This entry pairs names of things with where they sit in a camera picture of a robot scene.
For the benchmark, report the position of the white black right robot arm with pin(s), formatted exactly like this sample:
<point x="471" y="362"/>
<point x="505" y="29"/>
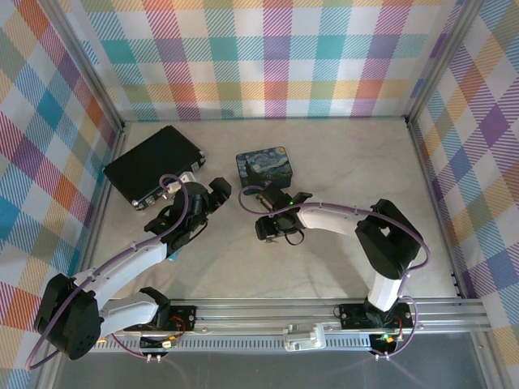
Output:
<point x="389" y="247"/>

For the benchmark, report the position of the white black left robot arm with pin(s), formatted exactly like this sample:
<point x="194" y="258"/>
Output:
<point x="129" y="259"/>

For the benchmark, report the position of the starry night tin box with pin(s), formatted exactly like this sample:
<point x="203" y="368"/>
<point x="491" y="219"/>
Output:
<point x="263" y="162"/>

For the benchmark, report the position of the black hard case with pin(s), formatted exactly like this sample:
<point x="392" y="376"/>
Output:
<point x="150" y="162"/>

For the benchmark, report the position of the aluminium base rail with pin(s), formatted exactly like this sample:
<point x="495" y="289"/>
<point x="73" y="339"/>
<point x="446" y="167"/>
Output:
<point x="259" y="316"/>

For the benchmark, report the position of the aluminium floor frame rail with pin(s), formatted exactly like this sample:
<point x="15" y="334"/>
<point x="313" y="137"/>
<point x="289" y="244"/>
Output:
<point x="433" y="202"/>
<point x="91" y="227"/>

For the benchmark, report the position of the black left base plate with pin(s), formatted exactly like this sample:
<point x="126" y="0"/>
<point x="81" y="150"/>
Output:
<point x="182" y="316"/>

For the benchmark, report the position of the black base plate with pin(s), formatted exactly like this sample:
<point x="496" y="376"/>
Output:
<point x="353" y="316"/>
<point x="182" y="316"/>

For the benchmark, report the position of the silver metal bracket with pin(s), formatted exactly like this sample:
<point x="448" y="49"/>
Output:
<point x="302" y="336"/>

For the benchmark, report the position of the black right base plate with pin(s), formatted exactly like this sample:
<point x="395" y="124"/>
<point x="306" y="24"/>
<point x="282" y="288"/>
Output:
<point x="353" y="316"/>

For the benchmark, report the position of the aluminium frame post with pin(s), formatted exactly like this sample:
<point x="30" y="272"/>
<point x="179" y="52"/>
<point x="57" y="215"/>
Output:
<point x="442" y="61"/>
<point x="87" y="69"/>

